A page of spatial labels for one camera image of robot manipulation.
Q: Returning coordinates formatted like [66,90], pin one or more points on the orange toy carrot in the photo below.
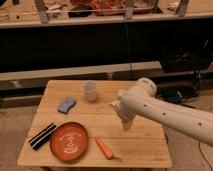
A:
[105,149]

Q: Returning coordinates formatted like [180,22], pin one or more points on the wooden folding table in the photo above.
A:
[143,146]

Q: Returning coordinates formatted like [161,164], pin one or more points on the orange object on shelf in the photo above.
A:
[107,7]

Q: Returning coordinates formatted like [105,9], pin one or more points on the dark box at right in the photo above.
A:
[184,57]

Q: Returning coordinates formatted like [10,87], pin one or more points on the blue sponge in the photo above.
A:
[66,105]

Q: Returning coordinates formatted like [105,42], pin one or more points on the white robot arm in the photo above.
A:
[140,100]

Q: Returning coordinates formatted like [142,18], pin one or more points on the black box on shelf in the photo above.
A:
[81,10]

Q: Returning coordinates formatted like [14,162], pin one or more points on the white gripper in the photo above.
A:
[126,125]

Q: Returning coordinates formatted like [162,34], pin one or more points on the clear plastic cup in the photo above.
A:
[90,88]

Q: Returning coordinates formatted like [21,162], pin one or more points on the orange round plate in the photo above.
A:
[69,141]

